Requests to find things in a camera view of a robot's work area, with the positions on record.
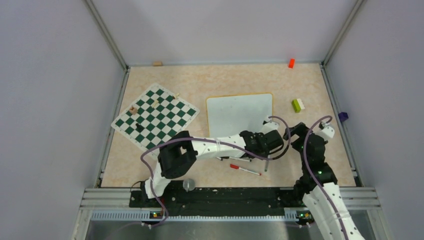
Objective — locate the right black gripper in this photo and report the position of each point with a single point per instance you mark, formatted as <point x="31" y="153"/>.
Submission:
<point x="299" y="129"/>

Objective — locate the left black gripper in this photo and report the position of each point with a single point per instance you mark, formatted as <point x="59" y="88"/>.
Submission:
<point x="265" y="154"/>

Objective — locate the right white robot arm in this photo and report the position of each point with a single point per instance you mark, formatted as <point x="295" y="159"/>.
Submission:
<point x="318" y="187"/>

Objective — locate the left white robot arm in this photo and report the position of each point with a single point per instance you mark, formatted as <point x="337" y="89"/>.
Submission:
<point x="179" y="154"/>

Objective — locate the yellow-framed whiteboard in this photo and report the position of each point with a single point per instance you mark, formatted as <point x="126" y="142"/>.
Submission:
<point x="232" y="114"/>

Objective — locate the green white toy block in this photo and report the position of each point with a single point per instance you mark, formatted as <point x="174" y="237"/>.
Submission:
<point x="297" y="105"/>

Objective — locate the purple toy block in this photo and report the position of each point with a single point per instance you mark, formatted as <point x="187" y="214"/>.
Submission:
<point x="343" y="116"/>

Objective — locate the red capped marker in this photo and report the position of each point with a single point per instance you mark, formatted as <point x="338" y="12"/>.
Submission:
<point x="236" y="167"/>

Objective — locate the black capped marker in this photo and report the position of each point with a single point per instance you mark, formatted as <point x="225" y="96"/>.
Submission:
<point x="234" y="158"/>

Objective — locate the orange toy block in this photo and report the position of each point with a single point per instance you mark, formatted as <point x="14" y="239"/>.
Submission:
<point x="291" y="63"/>

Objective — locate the green white chess mat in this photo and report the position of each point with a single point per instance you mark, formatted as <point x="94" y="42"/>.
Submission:
<point x="160" y="123"/>

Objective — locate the cream chess piece middle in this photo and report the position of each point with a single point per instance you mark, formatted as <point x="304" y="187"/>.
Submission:
<point x="154" y="104"/>

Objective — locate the wooden cork piece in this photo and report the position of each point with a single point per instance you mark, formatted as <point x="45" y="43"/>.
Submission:
<point x="157" y="64"/>

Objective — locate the wooden cube chess piece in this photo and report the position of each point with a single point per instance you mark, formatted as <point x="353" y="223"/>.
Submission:
<point x="133" y="110"/>

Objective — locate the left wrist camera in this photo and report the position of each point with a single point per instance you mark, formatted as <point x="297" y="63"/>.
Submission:
<point x="269" y="126"/>

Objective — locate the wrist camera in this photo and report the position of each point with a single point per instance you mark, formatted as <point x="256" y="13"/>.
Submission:
<point x="326" y="131"/>
<point x="269" y="126"/>

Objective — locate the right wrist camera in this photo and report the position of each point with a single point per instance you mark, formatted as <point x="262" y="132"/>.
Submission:
<point x="326" y="131"/>

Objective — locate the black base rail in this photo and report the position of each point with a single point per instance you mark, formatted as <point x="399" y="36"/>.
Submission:
<point x="220" y="201"/>

